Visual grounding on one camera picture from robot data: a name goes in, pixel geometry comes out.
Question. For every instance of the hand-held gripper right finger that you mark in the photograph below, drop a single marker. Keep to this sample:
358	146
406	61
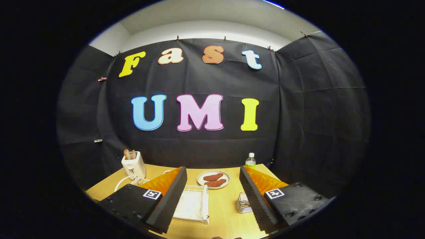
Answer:
255	202

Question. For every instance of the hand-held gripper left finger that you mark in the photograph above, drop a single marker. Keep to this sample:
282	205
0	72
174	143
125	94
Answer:
169	205

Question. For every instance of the beige plate with meat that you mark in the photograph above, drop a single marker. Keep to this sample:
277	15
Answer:
201	179

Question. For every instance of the green drink bottle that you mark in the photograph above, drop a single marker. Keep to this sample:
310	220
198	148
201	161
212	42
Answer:
250	162

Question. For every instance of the brown meat piece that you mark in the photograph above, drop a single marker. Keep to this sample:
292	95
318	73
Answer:
213	176
215	182

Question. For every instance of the white toaster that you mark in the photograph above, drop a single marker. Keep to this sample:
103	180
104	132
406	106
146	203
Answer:
134	166

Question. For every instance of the toasted bread slice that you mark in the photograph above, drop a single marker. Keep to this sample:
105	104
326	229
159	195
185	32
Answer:
126	153
132	154

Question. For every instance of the black backdrop cloth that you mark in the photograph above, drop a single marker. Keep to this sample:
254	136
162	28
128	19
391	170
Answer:
199	149

